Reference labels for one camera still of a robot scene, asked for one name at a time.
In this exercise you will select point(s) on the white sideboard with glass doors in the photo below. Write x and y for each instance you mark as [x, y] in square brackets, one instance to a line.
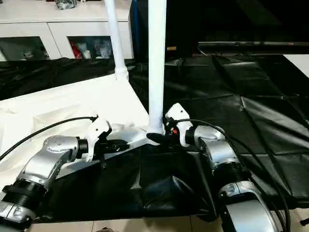
[58, 21]

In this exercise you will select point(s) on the white plastic table leg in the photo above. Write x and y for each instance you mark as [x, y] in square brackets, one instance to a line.
[157, 63]
[116, 36]

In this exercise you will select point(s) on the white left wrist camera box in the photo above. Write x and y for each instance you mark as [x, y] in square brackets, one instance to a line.
[99, 133]

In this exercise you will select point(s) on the black work mat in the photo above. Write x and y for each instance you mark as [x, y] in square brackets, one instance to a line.
[241, 125]

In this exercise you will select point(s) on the white plastic table top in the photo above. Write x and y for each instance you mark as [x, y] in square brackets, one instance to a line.
[63, 106]

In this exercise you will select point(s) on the small yellow tag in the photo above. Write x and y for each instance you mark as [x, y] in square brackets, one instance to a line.
[172, 49]

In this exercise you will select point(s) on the clear glass ornament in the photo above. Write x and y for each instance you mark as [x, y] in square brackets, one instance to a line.
[66, 4]

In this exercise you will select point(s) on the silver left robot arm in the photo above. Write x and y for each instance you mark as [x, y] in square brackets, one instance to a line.
[38, 169]

